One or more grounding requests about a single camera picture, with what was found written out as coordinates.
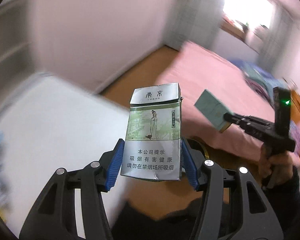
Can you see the pink bed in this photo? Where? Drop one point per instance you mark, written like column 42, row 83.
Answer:
column 197, row 69

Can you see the clothes pile on bed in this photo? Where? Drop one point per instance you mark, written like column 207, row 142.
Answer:
column 259, row 80

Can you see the right hand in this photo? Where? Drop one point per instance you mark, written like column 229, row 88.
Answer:
column 274, row 169

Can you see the window with sill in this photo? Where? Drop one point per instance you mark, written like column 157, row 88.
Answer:
column 260, row 21

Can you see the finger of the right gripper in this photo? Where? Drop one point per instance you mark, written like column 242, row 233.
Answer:
column 234, row 118

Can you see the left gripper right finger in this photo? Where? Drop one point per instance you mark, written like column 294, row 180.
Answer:
column 233, row 205

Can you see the teal cardboard box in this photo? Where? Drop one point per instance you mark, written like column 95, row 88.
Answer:
column 214, row 110

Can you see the silver green cigarette pack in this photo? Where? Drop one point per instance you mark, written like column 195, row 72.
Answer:
column 152, row 148

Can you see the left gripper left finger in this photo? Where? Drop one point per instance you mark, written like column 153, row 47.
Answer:
column 52, row 215

